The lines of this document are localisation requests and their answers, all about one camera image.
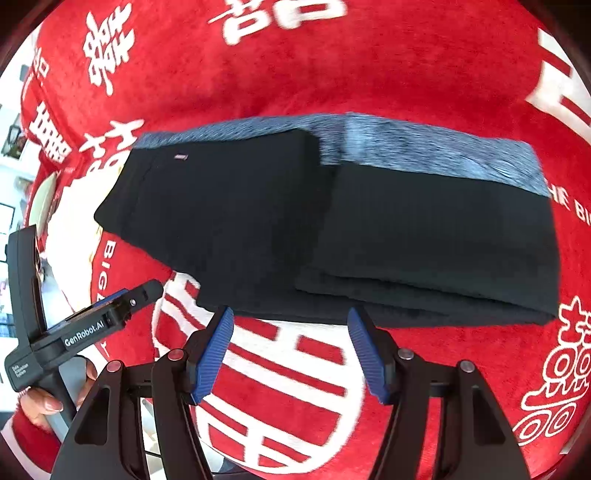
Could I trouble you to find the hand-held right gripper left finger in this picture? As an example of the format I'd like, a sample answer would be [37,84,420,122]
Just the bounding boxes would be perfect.
[51,305,235,480]

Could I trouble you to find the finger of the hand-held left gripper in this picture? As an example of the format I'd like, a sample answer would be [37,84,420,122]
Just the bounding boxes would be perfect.
[65,291,130,325]
[111,280,165,326]

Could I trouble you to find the black pants with blue trim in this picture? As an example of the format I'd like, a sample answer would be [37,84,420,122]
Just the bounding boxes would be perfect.
[93,112,561,326]

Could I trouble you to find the dark picture frame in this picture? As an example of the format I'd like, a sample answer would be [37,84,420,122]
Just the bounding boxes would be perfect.
[2,127,25,161]

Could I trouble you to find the person's left hand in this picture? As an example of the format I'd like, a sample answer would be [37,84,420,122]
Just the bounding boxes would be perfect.
[18,357,99,432]

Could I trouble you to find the pale green pillow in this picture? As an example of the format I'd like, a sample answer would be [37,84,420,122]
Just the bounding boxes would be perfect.
[27,170,62,234]

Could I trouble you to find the cream folded cloth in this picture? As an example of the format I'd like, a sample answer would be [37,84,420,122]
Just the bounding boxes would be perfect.
[46,203,109,324]

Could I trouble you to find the red printed blanket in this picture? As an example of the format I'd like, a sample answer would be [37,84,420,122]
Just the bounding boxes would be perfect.
[14,0,591,480]

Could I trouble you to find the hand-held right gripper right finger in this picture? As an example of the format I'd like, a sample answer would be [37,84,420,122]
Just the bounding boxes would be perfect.
[347,305,532,480]

